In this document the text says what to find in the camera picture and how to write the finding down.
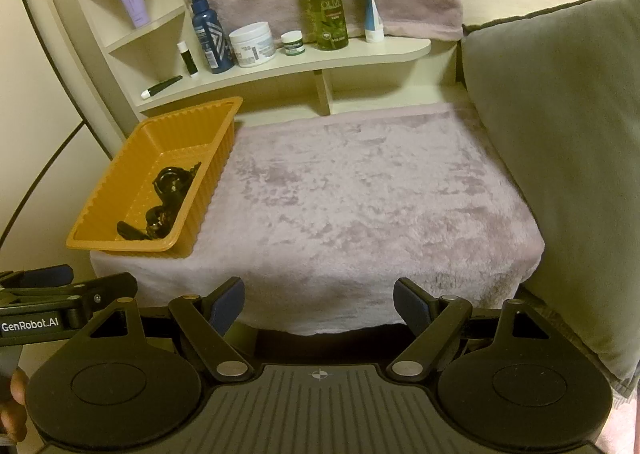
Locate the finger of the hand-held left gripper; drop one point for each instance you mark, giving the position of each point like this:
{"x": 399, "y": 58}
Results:
{"x": 100, "y": 286}
{"x": 50, "y": 275}

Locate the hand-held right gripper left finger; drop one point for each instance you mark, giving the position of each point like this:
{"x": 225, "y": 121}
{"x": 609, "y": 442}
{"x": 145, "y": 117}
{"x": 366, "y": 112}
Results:
{"x": 227, "y": 304}

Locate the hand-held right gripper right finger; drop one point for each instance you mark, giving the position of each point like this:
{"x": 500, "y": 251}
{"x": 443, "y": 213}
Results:
{"x": 412, "y": 304}

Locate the orange ribbed plastic tray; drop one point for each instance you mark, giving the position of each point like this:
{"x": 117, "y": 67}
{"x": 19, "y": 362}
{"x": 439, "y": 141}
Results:
{"x": 150, "y": 151}

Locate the person's left hand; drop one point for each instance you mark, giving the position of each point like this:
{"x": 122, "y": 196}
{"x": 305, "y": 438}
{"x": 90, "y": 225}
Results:
{"x": 15, "y": 414}

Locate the black tube with white cap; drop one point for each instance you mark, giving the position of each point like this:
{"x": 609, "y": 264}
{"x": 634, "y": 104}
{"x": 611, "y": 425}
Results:
{"x": 162, "y": 87}

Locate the green cushion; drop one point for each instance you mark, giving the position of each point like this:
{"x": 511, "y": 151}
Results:
{"x": 560, "y": 133}

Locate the black stick with white cap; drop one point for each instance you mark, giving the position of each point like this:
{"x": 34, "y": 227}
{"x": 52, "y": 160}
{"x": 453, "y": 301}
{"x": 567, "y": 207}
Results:
{"x": 188, "y": 61}

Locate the cream wooden shelf unit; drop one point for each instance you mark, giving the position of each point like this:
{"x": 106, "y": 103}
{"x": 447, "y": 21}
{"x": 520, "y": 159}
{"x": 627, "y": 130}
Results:
{"x": 300, "y": 63}

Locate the large white cream jar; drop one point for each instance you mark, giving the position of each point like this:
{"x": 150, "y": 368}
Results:
{"x": 252, "y": 46}

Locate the dark blue spray bottle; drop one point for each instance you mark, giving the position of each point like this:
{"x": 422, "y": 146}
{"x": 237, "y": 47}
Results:
{"x": 210, "y": 38}

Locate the small white jar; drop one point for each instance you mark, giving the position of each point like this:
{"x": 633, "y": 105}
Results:
{"x": 293, "y": 44}

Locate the cream curved frame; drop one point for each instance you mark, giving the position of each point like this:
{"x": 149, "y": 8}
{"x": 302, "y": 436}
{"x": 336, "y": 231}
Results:
{"x": 55, "y": 33}

